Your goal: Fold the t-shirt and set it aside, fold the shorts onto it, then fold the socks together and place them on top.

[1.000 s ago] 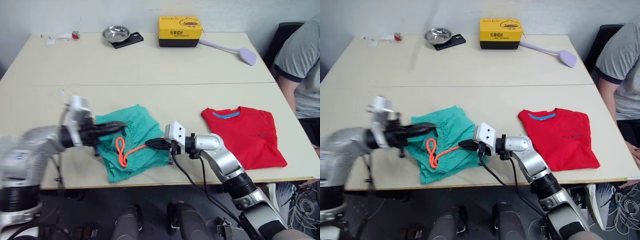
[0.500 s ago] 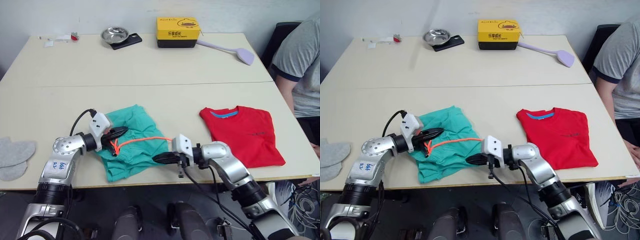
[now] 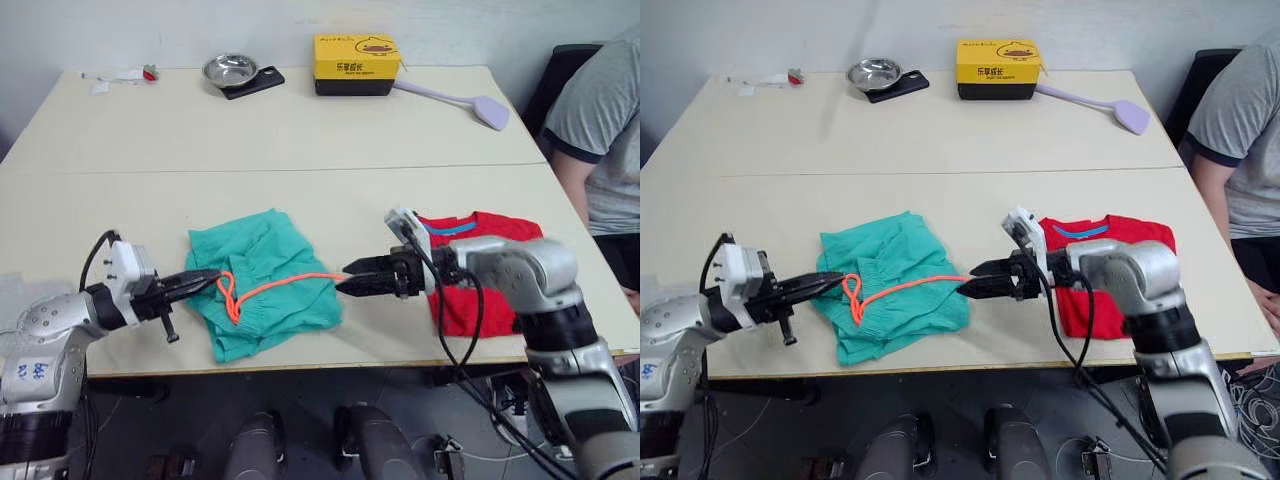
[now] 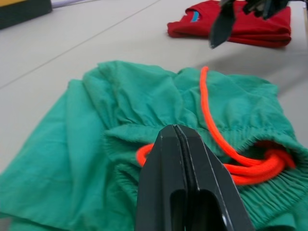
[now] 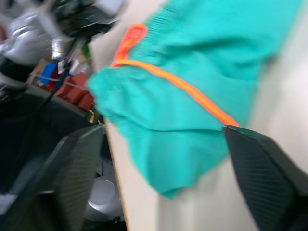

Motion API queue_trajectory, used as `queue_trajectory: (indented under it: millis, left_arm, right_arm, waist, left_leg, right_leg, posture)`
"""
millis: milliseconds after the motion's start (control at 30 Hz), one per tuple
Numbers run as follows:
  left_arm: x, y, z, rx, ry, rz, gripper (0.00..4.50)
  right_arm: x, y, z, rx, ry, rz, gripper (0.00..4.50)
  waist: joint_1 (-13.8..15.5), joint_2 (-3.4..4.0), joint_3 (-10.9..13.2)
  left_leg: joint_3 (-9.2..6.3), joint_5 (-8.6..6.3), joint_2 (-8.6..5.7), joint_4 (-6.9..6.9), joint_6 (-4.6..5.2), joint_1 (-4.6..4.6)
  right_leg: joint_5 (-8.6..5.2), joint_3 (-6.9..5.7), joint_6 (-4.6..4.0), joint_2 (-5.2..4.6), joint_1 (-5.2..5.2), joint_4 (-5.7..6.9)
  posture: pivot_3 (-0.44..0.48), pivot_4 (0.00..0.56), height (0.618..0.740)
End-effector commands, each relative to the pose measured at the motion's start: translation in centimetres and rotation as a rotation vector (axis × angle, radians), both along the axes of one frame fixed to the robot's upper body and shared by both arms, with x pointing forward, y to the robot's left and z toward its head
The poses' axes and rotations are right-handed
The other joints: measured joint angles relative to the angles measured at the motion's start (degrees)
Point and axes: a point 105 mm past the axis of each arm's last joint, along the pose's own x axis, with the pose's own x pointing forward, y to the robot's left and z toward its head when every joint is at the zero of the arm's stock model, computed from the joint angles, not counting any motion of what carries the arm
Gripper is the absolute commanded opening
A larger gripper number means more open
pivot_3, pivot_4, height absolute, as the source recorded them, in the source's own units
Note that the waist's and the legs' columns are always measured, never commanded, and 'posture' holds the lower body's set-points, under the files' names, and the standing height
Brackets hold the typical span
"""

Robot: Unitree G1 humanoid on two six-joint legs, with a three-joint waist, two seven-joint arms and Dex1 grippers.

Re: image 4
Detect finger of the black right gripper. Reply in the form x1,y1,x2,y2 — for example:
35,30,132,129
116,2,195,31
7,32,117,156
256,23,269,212
242,0,274,20
209,0,238,50

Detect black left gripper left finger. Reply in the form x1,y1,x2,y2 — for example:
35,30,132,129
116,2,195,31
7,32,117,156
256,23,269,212
135,124,187,231

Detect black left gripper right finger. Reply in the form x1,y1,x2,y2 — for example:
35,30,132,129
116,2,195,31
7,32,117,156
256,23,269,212
176,125,256,231

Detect green shorts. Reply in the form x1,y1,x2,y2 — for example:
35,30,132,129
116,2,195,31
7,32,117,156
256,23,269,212
0,60,308,231

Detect red folded t-shirt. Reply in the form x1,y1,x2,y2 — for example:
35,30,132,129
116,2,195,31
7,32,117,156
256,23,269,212
167,0,292,48

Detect black box with yellow edge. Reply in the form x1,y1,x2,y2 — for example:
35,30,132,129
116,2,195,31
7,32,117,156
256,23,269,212
0,0,53,30

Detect orange drawstring cord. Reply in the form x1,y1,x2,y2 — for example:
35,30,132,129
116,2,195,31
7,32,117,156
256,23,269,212
136,66,296,186

